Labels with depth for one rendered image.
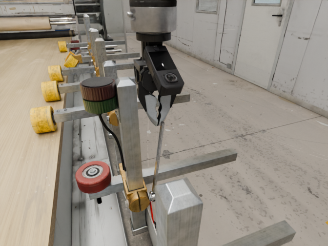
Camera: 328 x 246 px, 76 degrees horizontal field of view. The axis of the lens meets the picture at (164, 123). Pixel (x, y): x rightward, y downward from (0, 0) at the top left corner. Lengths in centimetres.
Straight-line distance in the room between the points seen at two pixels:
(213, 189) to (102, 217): 110
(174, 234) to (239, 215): 143
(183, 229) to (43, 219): 33
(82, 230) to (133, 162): 39
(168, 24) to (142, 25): 5
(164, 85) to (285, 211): 154
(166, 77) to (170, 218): 25
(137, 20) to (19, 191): 44
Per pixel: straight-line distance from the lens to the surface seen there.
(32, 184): 58
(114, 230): 78
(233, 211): 165
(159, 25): 42
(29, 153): 69
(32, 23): 271
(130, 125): 42
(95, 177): 53
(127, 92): 39
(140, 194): 52
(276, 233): 53
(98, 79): 40
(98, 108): 38
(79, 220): 83
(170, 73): 39
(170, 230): 21
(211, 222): 156
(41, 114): 72
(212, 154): 66
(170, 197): 20
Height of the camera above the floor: 126
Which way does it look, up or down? 30 degrees down
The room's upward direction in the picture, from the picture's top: straight up
